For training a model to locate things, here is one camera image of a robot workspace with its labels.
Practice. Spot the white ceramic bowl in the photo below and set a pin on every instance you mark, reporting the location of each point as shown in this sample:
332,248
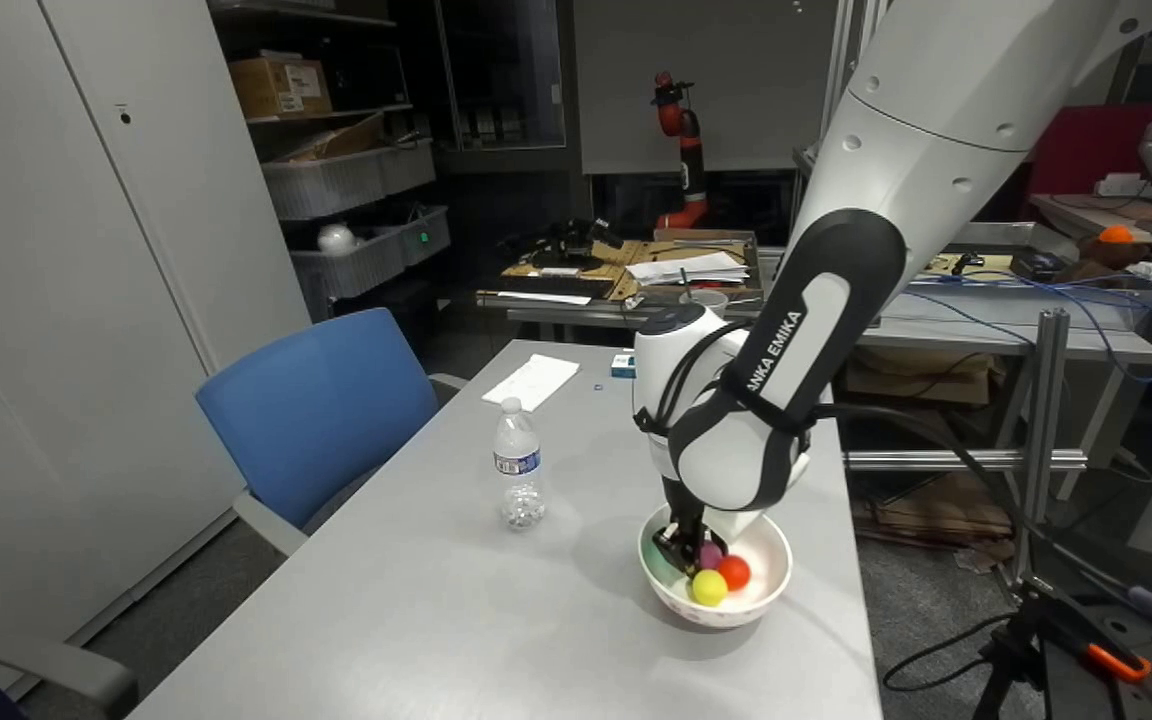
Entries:
668,574

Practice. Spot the black camera tripod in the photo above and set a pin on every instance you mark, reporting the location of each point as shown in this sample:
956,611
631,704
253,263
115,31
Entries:
1048,618

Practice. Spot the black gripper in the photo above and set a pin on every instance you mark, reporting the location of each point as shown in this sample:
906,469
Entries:
686,520

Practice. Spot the clear water bottle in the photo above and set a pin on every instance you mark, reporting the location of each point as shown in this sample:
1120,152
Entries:
519,467

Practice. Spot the white paper sheet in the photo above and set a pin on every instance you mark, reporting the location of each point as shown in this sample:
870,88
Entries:
534,383

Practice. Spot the blue office chair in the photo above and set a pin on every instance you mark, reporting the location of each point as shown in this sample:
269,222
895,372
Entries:
309,418

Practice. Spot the grey storage cabinet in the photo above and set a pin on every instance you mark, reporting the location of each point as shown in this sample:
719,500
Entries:
138,257

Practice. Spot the orange ball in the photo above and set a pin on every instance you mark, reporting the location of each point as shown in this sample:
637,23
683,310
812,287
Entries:
733,574

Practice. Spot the yellow ball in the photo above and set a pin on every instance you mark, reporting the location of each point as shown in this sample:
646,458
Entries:
704,589

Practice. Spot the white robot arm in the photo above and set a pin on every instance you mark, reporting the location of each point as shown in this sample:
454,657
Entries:
939,112

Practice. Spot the purple ball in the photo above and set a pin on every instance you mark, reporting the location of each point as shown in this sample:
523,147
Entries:
709,552

